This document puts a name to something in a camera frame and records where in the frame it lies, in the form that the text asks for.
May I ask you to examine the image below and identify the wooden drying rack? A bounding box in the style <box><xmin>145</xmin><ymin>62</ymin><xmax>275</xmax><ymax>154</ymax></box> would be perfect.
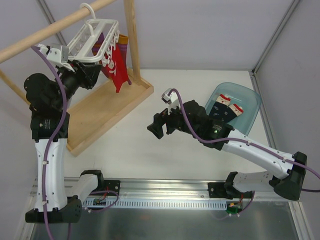
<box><xmin>0</xmin><ymin>0</ymin><xmax>154</xmax><ymax>157</ymax></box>

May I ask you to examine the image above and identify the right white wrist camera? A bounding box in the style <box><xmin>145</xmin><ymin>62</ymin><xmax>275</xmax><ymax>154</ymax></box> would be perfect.
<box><xmin>161</xmin><ymin>88</ymin><xmax>180</xmax><ymax>115</ymax></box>

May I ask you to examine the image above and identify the teal plastic basin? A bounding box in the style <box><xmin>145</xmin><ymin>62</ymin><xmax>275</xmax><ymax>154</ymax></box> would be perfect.
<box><xmin>205</xmin><ymin>82</ymin><xmax>262</xmax><ymax>135</ymax></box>

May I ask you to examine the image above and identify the white plastic clip hanger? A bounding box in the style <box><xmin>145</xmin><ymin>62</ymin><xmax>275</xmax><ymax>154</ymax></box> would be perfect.
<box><xmin>67</xmin><ymin>3</ymin><xmax>120</xmax><ymax>66</ymax></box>

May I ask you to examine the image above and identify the green connector board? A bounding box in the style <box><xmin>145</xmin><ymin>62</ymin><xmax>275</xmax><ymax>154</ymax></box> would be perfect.
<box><xmin>225</xmin><ymin>203</ymin><xmax>242</xmax><ymax>216</ymax></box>

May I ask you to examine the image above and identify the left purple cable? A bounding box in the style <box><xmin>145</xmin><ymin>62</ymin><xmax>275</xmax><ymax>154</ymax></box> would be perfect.
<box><xmin>30</xmin><ymin>46</ymin><xmax>72</xmax><ymax>240</ymax></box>

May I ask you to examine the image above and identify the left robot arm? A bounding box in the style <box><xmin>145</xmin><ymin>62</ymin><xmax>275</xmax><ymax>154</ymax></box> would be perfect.
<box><xmin>24</xmin><ymin>60</ymin><xmax>105</xmax><ymax>224</ymax></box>

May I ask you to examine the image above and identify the purple striped sock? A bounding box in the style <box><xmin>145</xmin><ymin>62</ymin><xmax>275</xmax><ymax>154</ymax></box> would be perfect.
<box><xmin>117</xmin><ymin>34</ymin><xmax>129</xmax><ymax>71</ymax></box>
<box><xmin>91</xmin><ymin>33</ymin><xmax>105</xmax><ymax>56</ymax></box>

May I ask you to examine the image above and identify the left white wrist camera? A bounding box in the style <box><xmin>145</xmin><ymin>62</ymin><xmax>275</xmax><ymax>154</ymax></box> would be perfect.
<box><xmin>36</xmin><ymin>44</ymin><xmax>72</xmax><ymax>70</ymax></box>

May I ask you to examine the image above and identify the white slotted cable duct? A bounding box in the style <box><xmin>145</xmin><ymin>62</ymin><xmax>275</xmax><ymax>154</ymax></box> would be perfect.
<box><xmin>82</xmin><ymin>198</ymin><xmax>228</xmax><ymax>211</ymax></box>

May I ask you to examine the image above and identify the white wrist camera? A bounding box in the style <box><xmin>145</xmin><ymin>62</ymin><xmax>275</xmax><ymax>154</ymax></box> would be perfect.
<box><xmin>161</xmin><ymin>88</ymin><xmax>180</xmax><ymax>115</ymax></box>
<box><xmin>36</xmin><ymin>44</ymin><xmax>72</xmax><ymax>70</ymax></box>

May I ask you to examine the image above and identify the red sock front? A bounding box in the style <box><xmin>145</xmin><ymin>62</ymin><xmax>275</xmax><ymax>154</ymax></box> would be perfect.
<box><xmin>101</xmin><ymin>48</ymin><xmax>129</xmax><ymax>93</ymax></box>

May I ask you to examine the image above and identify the navy santa sock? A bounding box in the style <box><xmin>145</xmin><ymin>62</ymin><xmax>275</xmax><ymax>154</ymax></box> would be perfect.
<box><xmin>221</xmin><ymin>103</ymin><xmax>244</xmax><ymax>123</ymax></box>
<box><xmin>209</xmin><ymin>94</ymin><xmax>231</xmax><ymax>119</ymax></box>

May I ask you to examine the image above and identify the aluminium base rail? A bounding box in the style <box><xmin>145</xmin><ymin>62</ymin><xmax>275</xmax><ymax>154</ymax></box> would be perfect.
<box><xmin>64</xmin><ymin>177</ymin><xmax>292</xmax><ymax>202</ymax></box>

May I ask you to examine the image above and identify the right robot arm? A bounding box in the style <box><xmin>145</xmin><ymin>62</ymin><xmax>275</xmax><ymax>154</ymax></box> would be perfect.
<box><xmin>147</xmin><ymin>100</ymin><xmax>307</xmax><ymax>201</ymax></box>

